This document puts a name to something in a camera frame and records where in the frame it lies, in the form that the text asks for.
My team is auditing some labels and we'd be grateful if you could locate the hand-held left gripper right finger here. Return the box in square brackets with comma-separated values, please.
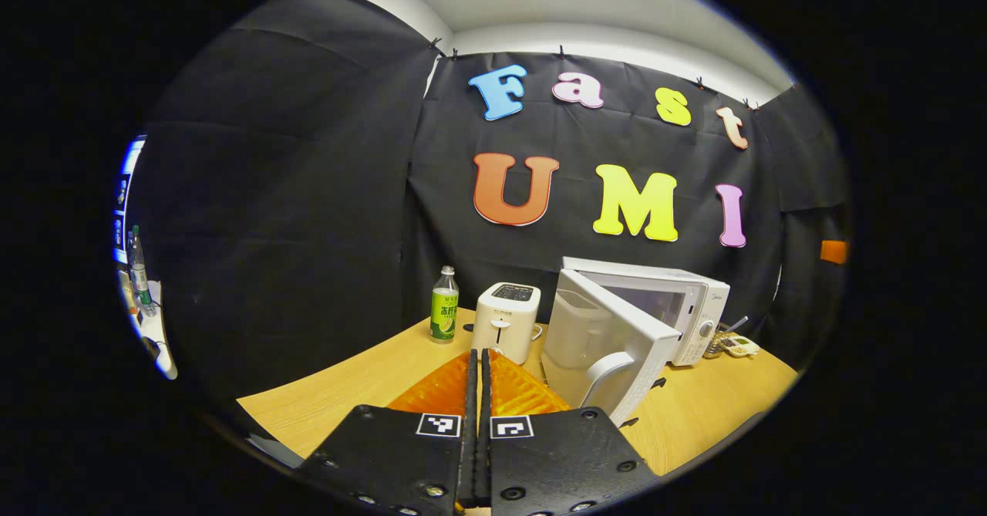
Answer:
[480, 349, 662, 516]

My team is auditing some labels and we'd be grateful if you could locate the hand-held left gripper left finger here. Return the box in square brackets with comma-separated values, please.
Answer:
[297, 349, 481, 516]

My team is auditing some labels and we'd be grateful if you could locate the white microwave oven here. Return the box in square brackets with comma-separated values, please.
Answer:
[540, 257, 731, 427]

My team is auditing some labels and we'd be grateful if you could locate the white toaster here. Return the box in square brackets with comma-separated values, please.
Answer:
[471, 282, 542, 365]

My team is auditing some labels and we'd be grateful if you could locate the green label drink bottle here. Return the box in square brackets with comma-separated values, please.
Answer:
[429, 265, 460, 343]

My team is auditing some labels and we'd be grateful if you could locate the white side table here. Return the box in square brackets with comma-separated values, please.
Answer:
[116, 269, 178, 380]

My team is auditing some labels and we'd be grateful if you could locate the clear plastic bottle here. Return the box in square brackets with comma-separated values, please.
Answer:
[130, 225, 157, 318]

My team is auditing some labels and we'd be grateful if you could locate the blue white display board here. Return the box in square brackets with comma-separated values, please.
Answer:
[114, 137, 147, 264]

